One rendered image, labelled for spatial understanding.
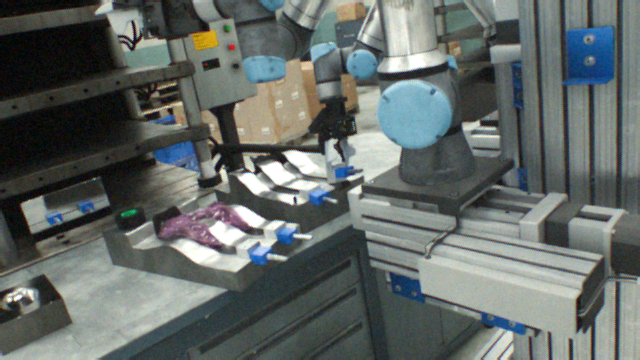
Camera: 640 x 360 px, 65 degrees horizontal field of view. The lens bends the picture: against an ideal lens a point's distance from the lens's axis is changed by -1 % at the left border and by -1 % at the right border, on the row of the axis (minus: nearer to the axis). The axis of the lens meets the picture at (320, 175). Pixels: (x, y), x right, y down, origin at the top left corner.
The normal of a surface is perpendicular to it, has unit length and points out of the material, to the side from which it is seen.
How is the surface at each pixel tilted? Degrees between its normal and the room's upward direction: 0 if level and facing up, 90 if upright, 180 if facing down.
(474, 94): 90
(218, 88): 90
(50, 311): 90
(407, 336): 90
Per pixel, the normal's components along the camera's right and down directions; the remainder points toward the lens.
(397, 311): 0.64, 0.13
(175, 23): -0.33, 0.22
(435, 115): -0.29, 0.47
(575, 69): -0.69, 0.34
